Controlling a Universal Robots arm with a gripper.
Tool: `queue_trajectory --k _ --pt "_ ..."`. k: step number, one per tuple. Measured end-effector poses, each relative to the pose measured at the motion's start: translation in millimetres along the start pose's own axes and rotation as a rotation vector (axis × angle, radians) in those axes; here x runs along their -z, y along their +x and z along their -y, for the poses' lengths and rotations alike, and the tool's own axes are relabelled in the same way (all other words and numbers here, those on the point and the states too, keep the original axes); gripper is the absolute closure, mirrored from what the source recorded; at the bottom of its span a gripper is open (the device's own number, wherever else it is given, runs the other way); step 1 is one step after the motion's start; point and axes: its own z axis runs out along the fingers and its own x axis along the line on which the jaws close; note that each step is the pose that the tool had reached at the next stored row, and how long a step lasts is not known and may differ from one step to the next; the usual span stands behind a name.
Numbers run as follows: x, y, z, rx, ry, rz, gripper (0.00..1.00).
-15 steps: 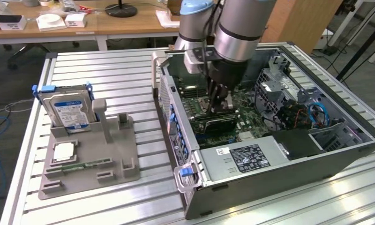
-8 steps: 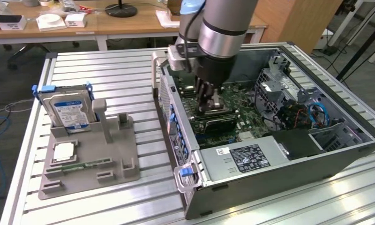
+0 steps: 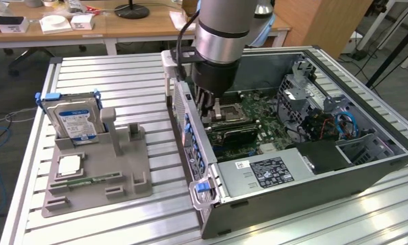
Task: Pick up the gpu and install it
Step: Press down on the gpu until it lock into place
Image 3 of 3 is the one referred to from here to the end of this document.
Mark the black graphics card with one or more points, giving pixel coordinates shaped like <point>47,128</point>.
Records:
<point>239,136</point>

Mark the brown cardboard box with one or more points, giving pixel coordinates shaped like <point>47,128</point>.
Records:
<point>189,7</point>

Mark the metal disk bay cage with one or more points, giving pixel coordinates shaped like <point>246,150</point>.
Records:
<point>298,102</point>

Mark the white box with black lid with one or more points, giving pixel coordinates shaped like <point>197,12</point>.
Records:
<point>13,24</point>

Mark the wooden desk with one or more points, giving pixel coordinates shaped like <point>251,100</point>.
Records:
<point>122,28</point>

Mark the hard disk in blue caddy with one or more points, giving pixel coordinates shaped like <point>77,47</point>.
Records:
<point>75,120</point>

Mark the black round lamp base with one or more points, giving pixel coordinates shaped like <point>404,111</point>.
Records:
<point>131,12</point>

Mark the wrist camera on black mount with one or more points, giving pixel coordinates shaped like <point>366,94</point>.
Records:
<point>190,57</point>

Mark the white round part on box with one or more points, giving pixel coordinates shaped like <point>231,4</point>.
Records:
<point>57,23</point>

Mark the wooden cabinet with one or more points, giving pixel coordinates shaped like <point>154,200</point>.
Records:
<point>319,23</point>

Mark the small silver heat sink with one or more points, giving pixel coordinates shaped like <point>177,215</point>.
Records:
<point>267,148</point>

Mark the CPU socket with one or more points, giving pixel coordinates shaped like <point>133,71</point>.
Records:
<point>238,113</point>

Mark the grey power supply unit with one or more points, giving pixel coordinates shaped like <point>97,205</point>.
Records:
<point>245,176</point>

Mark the installed RAM sticks pair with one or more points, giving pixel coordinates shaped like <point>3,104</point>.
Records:
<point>245,125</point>

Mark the small white cardboard box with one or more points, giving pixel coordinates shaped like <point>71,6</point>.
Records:
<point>83,22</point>

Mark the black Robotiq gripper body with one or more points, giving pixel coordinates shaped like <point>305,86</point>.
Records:
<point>214,76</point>

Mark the green motherboard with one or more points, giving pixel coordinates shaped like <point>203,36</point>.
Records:
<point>269,120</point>

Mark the open black PC case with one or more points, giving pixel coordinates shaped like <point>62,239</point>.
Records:
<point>293,199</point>

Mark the black slanted pole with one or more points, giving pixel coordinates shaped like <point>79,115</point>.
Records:
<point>392,53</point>

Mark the pink and white papers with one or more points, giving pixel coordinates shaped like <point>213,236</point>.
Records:
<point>177,20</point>

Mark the silver CPU chip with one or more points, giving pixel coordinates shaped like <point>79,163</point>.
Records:
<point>70,165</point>

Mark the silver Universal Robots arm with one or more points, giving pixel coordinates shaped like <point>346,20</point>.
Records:
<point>221,25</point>

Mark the green RAM stick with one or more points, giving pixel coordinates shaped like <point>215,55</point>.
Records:
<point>87,180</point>

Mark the black office chair base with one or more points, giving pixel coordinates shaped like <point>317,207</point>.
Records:
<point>25,57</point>

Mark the blue case latch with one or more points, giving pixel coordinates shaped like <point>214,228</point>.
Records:
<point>202,188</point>

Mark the grey parts rack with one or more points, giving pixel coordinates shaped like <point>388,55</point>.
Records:
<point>102,163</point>

